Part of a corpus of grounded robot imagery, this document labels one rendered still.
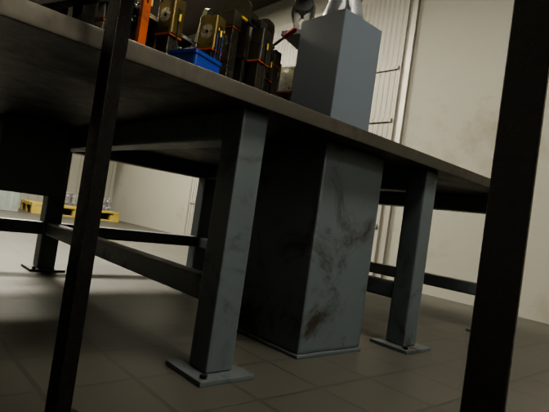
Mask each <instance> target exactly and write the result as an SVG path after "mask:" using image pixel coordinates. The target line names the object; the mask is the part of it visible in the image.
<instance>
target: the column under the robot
mask: <svg viewBox="0 0 549 412"><path fill-rule="evenodd" d="M384 162H385V160H384V159H382V158H379V157H377V156H374V155H371V154H367V153H364V152H362V151H359V150H355V149H352V148H350V147H347V146H343V145H340V144H337V143H335V142H332V141H291V142H271V143H265V145H264V151H263V156H262V162H261V173H260V179H259V184H258V190H257V201H256V207H255V213H254V218H253V224H252V234H251V240H250V246H249V251H248V262H247V268H246V274H245V279H244V285H243V296H242V302H241V307H240V313H239V323H238V329H237V332H239V333H241V334H243V335H245V336H247V337H249V338H252V339H254V340H256V341H258V342H259V343H263V344H265V345H266V346H268V347H271V348H274V349H275V350H277V351H279V352H282V353H284V354H286V355H288V356H290V357H292V358H295V359H303V358H310V357H316V356H327V355H334V354H340V353H347V352H358V351H360V347H359V339H360V332H361V326H362V320H363V314H364V303H365V297H366V291H367V285H368V273H369V267H370V262H371V256H372V250H373V238H374V232H375V226H376V220H377V209H378V203H379V197H380V191H381V185H382V174H383V168H384Z"/></svg>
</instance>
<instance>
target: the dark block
mask: <svg viewBox="0 0 549 412"><path fill-rule="evenodd" d="M220 16H221V17H222V18H223V19H225V20H226V23H225V34H224V39H223V45H222V51H221V53H222V54H221V58H220V62H221V68H220V70H219V74H221V75H224V76H226V77H228V78H233V72H234V62H235V56H236V50H237V45H238V39H239V33H240V32H241V28H242V22H243V20H242V19H241V16H243V14H241V13H240V12H239V11H237V10H236V9H232V10H225V11H220Z"/></svg>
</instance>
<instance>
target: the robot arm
mask: <svg viewBox="0 0 549 412"><path fill-rule="evenodd" d="M362 1H363V0H328V5H327V7H326V9H325V11H324V13H323V15H326V14H328V13H331V12H334V11H339V10H341V9H344V8H346V9H348V10H349V11H352V12H353V13H355V14H356V15H357V16H359V17H360V18H362V19H363V20H364V14H363V10H362ZM312 18H315V3H314V0H296V1H295V5H293V8H292V22H293V27H296V28H297V29H298V28H299V21H300V20H301V19H304V21H306V20H310V19H312Z"/></svg>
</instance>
